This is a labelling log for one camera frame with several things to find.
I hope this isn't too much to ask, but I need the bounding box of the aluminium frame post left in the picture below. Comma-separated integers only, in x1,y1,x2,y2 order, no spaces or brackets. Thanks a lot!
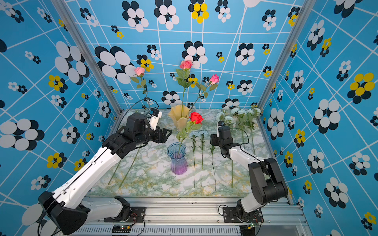
52,1,122,115

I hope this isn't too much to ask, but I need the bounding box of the aluminium frame post right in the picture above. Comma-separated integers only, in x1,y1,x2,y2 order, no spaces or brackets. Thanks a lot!
258,0,316,110

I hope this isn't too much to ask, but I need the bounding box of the small pink rose stem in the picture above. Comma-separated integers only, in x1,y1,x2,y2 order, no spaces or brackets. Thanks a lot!
189,74,220,110

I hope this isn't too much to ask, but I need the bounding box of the aluminium frame post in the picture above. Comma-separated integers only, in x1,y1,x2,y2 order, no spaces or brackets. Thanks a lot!
52,1,122,115
258,0,316,110

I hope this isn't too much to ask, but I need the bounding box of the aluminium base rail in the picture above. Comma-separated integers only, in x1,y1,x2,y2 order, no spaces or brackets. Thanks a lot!
74,197,312,236

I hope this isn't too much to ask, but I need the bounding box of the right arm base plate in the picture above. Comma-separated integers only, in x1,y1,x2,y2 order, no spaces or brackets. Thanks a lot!
221,206,264,224

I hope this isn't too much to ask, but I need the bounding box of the clear ribbed glass vase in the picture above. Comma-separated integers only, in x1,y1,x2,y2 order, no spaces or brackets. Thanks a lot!
143,107,154,118

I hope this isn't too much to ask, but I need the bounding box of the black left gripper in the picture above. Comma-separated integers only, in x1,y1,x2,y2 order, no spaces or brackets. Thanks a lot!
136,124,173,146

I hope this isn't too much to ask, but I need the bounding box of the green circuit board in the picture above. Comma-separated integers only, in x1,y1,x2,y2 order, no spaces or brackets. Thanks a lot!
111,225,133,234

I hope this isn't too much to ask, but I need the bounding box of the light blue peony bouquet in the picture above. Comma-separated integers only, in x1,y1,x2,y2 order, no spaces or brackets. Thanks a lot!
245,106,261,154

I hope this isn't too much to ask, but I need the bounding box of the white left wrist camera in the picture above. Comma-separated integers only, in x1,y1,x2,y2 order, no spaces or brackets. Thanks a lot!
149,108,162,131

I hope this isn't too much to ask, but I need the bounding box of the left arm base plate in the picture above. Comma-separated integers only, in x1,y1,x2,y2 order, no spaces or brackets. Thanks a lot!
103,206,147,223

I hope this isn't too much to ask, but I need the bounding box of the small red rose stem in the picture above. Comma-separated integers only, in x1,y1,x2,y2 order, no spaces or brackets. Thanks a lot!
175,112,204,159

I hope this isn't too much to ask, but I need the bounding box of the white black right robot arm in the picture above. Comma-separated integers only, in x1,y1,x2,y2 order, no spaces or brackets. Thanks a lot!
210,122,288,223

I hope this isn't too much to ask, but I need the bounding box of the purple tinted glass vase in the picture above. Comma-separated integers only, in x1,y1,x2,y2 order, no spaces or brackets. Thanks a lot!
167,142,188,175

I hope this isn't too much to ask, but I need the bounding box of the yellow beige vase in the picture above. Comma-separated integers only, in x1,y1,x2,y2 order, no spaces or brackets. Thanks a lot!
168,105,190,131

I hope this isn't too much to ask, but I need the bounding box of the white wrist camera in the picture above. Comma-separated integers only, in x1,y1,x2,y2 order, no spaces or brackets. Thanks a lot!
217,121,225,137
149,108,162,131

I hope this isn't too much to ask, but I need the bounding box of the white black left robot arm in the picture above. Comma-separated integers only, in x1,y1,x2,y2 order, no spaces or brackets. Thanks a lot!
38,108,172,235

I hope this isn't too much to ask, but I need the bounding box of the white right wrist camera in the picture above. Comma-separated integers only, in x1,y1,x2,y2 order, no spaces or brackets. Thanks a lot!
217,121,225,137

